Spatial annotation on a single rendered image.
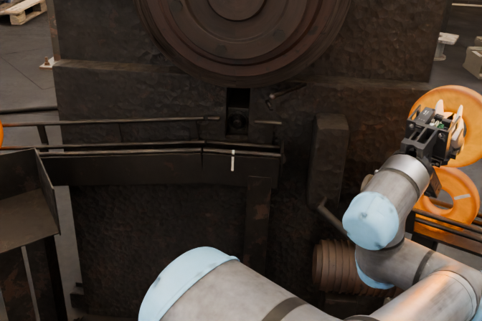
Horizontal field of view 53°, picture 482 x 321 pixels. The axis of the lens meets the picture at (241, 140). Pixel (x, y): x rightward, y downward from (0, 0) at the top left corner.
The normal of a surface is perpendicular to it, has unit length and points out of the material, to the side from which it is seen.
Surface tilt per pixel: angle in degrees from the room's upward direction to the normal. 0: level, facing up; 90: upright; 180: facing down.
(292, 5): 90
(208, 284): 14
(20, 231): 5
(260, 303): 2
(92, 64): 0
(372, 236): 105
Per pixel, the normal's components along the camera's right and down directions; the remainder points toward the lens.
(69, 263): 0.04, -0.89
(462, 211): -0.63, 0.33
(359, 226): -0.62, 0.54
